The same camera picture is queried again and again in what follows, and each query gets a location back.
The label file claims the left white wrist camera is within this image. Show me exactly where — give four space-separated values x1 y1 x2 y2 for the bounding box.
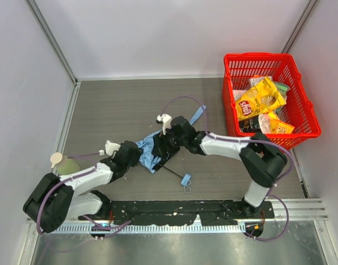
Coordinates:
99 140 121 157

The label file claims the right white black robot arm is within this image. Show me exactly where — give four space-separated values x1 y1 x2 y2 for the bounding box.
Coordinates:
152 114 287 218

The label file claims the aluminium front rail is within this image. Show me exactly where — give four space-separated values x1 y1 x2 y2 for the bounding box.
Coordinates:
51 221 246 235

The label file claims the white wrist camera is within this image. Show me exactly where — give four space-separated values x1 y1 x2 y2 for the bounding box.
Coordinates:
99 140 121 157
156 114 172 135

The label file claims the black snack bag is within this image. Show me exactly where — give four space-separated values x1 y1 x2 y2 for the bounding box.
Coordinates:
238 115 262 133

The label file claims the light blue folding umbrella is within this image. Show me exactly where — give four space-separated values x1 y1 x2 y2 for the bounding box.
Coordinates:
135 104 208 194

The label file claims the green bottle beige cap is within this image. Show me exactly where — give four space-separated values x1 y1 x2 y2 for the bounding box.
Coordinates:
50 152 81 175

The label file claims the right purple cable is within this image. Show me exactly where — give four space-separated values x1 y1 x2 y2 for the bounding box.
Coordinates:
163 96 293 243

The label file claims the green snack packet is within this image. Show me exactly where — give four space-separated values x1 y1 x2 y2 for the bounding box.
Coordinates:
274 82 291 96

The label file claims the white red snack packet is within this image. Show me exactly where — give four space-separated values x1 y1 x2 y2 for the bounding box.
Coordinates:
232 89 246 101

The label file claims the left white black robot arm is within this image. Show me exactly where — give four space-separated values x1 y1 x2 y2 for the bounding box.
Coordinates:
23 140 143 234

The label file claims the yellow Lays chip bag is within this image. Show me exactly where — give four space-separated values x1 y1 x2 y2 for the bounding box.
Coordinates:
235 76 287 121

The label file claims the yellow orange snack bag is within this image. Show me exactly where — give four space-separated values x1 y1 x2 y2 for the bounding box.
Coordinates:
259 112 294 134

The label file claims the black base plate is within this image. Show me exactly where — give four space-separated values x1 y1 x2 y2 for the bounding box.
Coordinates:
89 200 275 226

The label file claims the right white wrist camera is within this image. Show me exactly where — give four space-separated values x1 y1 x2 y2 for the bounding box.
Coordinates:
156 114 172 135

